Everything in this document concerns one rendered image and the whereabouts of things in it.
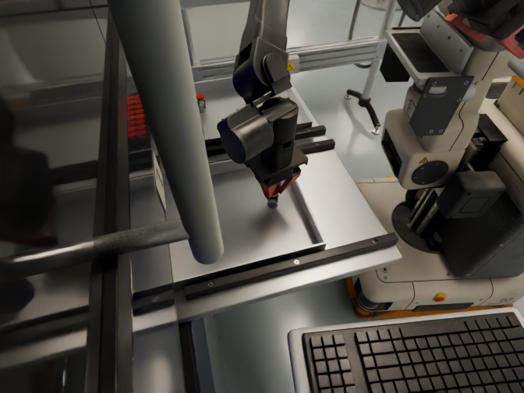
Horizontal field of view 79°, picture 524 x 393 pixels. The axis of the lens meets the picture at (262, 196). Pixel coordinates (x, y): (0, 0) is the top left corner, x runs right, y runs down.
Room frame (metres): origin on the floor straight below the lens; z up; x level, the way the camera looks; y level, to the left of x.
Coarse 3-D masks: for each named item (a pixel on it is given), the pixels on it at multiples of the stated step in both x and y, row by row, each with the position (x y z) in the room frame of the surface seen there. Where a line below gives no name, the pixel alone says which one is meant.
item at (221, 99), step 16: (208, 80) 0.84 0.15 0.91; (224, 80) 0.85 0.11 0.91; (208, 96) 0.82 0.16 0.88; (224, 96) 0.82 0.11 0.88; (288, 96) 0.82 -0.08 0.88; (208, 112) 0.74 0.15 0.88; (224, 112) 0.74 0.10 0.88; (304, 112) 0.70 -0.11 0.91; (208, 128) 0.67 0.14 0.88; (304, 128) 0.65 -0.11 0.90; (208, 144) 0.58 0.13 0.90
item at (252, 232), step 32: (224, 192) 0.45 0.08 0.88; (256, 192) 0.45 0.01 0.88; (288, 192) 0.45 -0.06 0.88; (224, 224) 0.36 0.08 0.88; (256, 224) 0.36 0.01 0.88; (288, 224) 0.36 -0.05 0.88; (192, 256) 0.29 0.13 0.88; (224, 256) 0.29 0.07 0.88; (256, 256) 0.29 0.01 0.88; (288, 256) 0.28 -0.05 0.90
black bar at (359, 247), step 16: (368, 240) 0.31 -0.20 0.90; (384, 240) 0.31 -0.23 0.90; (304, 256) 0.28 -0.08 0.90; (320, 256) 0.28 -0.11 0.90; (336, 256) 0.28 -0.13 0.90; (240, 272) 0.25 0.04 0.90; (256, 272) 0.25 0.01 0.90; (272, 272) 0.25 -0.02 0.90; (288, 272) 0.26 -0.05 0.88; (192, 288) 0.22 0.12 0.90; (208, 288) 0.22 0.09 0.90; (224, 288) 0.23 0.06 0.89
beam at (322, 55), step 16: (288, 48) 1.82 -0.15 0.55; (304, 48) 1.82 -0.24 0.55; (320, 48) 1.82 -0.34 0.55; (336, 48) 1.83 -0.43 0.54; (352, 48) 1.87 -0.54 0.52; (368, 48) 1.89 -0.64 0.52; (384, 48) 1.92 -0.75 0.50; (208, 64) 1.64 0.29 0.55; (224, 64) 1.65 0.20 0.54; (304, 64) 1.78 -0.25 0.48; (320, 64) 1.81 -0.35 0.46; (336, 64) 1.83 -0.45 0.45
